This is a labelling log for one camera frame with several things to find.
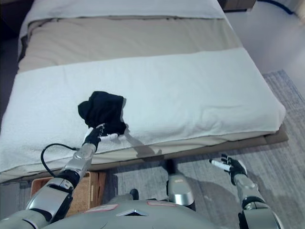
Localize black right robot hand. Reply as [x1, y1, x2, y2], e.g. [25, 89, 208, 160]
[209, 154, 248, 184]

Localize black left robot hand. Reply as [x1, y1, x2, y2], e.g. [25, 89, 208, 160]
[82, 123, 119, 147]

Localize black clothes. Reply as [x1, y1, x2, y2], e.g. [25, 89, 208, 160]
[78, 91, 127, 135]

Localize brown wooden basket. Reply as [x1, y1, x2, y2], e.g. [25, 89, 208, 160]
[30, 171, 107, 215]

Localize white terry bed blanket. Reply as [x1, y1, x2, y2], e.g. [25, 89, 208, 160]
[0, 47, 286, 174]

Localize large bed with white blanket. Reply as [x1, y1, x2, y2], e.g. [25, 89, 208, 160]
[0, 15, 281, 183]

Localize grey woven rug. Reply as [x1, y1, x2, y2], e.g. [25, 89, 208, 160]
[0, 69, 305, 229]

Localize silver right robot leg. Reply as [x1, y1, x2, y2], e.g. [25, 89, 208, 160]
[166, 159, 196, 212]

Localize silver robot leg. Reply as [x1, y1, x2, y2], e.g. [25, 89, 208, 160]
[119, 188, 140, 203]
[166, 159, 196, 212]

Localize silver left robot leg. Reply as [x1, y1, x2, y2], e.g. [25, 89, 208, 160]
[119, 188, 140, 203]

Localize grey robot torso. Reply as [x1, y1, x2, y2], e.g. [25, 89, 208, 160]
[0, 199, 242, 229]

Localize white pillow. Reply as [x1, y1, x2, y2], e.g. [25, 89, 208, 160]
[19, 0, 226, 39]

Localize brown nightstand with drawers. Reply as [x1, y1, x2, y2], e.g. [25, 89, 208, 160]
[218, 0, 257, 12]

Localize brown bed platform frame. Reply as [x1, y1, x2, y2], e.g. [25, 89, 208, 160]
[0, 124, 289, 185]

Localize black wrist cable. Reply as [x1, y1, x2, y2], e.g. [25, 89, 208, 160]
[41, 143, 77, 178]

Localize black floor cable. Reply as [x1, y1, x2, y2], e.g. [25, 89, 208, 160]
[258, 0, 299, 15]

